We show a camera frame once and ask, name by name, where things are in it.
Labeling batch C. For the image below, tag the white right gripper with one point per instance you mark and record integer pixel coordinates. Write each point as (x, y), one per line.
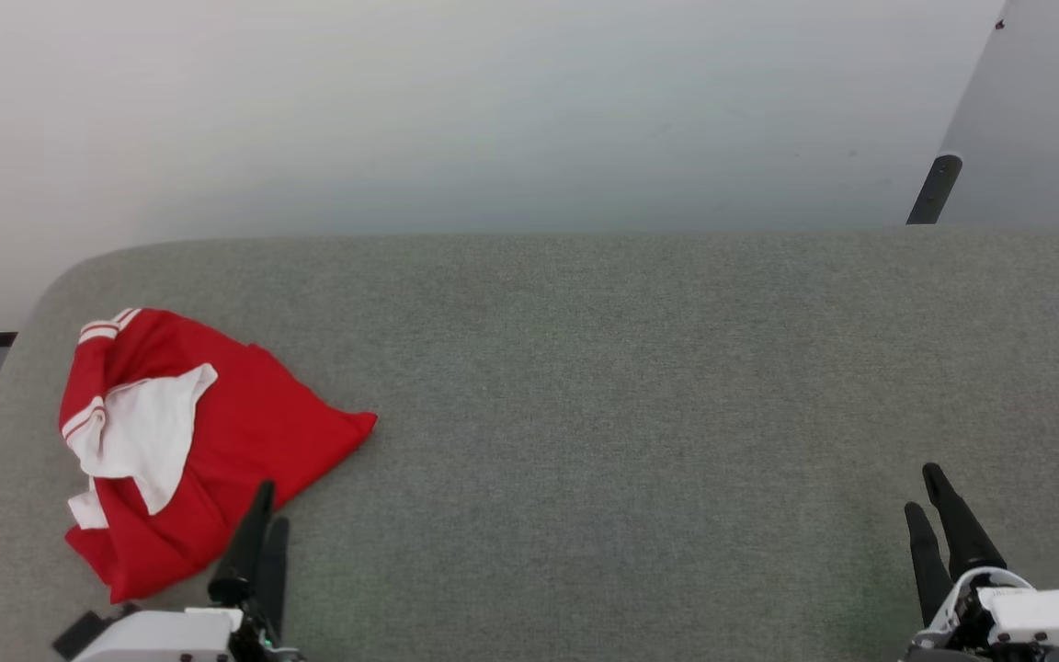
(1044, 621)

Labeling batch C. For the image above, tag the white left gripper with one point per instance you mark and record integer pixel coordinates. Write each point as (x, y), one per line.
(157, 636)

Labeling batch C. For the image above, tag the red shirt with white sleeves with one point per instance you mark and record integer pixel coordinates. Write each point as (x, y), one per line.
(244, 414)

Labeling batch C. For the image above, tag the grey fabric sofa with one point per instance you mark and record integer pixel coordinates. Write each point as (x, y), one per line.
(640, 386)

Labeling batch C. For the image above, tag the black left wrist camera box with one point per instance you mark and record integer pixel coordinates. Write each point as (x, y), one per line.
(84, 634)

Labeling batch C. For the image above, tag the black slanted post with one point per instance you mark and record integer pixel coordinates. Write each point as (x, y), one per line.
(934, 188)

